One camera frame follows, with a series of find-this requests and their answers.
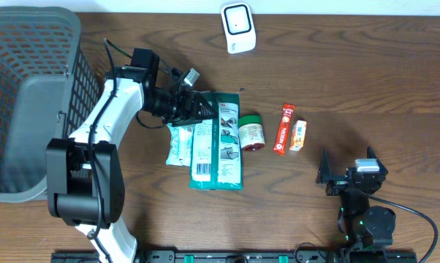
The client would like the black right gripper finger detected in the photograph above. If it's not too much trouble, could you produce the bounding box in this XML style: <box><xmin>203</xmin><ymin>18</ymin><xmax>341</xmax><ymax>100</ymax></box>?
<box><xmin>316</xmin><ymin>149</ymin><xmax>332</xmax><ymax>184</ymax></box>
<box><xmin>366</xmin><ymin>146</ymin><xmax>378</xmax><ymax>159</ymax></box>

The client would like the teal packet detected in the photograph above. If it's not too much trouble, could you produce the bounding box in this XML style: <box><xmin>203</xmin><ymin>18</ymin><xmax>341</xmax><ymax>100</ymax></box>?
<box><xmin>166</xmin><ymin>123</ymin><xmax>194</xmax><ymax>167</ymax></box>

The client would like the white green packet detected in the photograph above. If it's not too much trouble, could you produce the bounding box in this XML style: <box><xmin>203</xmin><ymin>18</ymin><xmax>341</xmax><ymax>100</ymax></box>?
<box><xmin>189</xmin><ymin>92</ymin><xmax>243</xmax><ymax>191</ymax></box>

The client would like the small orange box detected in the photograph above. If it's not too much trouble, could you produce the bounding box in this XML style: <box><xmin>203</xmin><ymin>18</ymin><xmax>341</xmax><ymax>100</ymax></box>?
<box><xmin>289</xmin><ymin>120</ymin><xmax>307</xmax><ymax>151</ymax></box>

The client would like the green lid spice jar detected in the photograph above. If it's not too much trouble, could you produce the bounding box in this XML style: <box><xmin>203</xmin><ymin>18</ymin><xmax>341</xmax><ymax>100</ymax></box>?
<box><xmin>238</xmin><ymin>115</ymin><xmax>265</xmax><ymax>151</ymax></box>

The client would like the small red sachet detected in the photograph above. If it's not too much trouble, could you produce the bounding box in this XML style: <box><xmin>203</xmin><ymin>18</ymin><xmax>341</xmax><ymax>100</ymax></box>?
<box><xmin>273</xmin><ymin>103</ymin><xmax>295</xmax><ymax>156</ymax></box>

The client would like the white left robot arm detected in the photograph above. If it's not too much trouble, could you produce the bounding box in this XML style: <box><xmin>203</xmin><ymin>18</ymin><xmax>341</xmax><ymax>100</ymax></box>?
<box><xmin>46</xmin><ymin>48</ymin><xmax>218</xmax><ymax>262</ymax></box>

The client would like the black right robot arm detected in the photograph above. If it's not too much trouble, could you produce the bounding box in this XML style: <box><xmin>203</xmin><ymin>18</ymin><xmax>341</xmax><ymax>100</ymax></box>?
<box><xmin>316</xmin><ymin>148</ymin><xmax>396</xmax><ymax>250</ymax></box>

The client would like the white barcode scanner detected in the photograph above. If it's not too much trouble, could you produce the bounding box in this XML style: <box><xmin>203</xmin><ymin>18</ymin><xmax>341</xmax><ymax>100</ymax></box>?
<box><xmin>221</xmin><ymin>2</ymin><xmax>257</xmax><ymax>54</ymax></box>

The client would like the grey plastic mesh basket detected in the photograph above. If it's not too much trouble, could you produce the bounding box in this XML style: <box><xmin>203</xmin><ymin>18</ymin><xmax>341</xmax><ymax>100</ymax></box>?
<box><xmin>0</xmin><ymin>7</ymin><xmax>100</xmax><ymax>203</ymax></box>

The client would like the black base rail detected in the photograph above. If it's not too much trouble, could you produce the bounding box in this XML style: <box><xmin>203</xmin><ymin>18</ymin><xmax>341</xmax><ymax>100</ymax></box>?
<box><xmin>50</xmin><ymin>250</ymin><xmax>417</xmax><ymax>263</ymax></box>

